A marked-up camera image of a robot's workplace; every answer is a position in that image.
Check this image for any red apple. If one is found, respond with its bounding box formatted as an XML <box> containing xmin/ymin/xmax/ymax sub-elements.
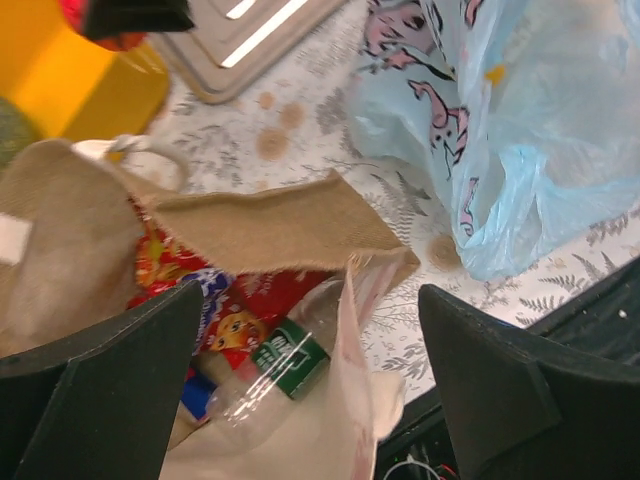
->
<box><xmin>58</xmin><ymin>0</ymin><xmax>148</xmax><ymax>52</ymax></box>

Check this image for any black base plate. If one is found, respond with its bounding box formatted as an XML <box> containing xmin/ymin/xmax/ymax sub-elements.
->
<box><xmin>375</xmin><ymin>262</ymin><xmax>639</xmax><ymax>479</ymax></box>

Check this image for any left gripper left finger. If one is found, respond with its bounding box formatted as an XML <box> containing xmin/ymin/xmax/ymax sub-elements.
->
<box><xmin>1</xmin><ymin>281</ymin><xmax>203</xmax><ymax>479</ymax></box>

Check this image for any brown burlap tote bag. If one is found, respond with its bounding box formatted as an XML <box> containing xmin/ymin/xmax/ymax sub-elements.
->
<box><xmin>0</xmin><ymin>134</ymin><xmax>421</xmax><ymax>480</ymax></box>

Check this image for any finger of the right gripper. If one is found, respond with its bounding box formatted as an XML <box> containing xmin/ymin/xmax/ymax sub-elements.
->
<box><xmin>91</xmin><ymin>0</ymin><xmax>195</xmax><ymax>33</ymax></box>

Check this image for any light blue plastic bag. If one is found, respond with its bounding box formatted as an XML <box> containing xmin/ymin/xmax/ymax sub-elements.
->
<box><xmin>349</xmin><ymin>0</ymin><xmax>639</xmax><ymax>280</ymax></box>

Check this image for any silver metal tray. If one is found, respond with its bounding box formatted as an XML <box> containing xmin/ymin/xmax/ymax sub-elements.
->
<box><xmin>150</xmin><ymin>0</ymin><xmax>344</xmax><ymax>104</ymax></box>

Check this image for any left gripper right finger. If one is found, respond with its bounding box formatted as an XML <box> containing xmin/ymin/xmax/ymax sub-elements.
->
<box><xmin>418</xmin><ymin>285</ymin><xmax>639</xmax><ymax>479</ymax></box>

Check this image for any yellow plastic basket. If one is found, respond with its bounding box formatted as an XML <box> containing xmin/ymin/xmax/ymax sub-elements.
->
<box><xmin>1</xmin><ymin>1</ymin><xmax>170</xmax><ymax>140</ymax></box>

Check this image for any clear plastic water bottle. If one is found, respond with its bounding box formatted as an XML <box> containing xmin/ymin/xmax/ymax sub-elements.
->
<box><xmin>208</xmin><ymin>276</ymin><xmax>344</xmax><ymax>442</ymax></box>

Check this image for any red snack packet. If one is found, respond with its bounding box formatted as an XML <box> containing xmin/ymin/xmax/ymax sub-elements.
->
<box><xmin>128</xmin><ymin>217</ymin><xmax>330</xmax><ymax>370</ymax></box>

